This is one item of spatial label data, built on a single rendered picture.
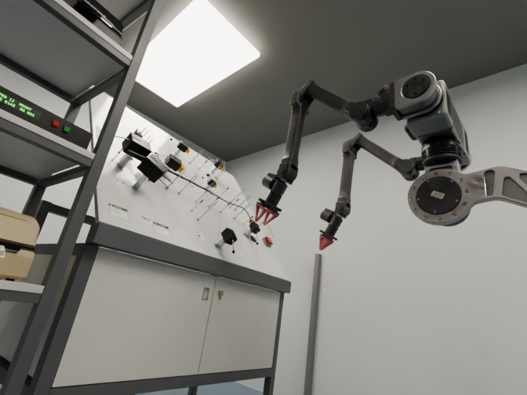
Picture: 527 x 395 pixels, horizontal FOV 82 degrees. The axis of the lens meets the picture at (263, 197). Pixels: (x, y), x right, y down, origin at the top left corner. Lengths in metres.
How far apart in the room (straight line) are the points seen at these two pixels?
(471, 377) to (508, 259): 0.76
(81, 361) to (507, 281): 2.27
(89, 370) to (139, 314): 0.21
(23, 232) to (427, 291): 2.31
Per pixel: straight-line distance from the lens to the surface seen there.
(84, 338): 1.14
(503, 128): 2.83
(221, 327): 1.50
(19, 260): 1.04
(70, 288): 1.09
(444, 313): 2.49
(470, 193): 1.17
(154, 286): 1.23
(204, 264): 1.32
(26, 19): 1.36
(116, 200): 1.21
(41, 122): 1.08
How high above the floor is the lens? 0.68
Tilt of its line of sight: 20 degrees up
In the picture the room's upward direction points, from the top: 9 degrees clockwise
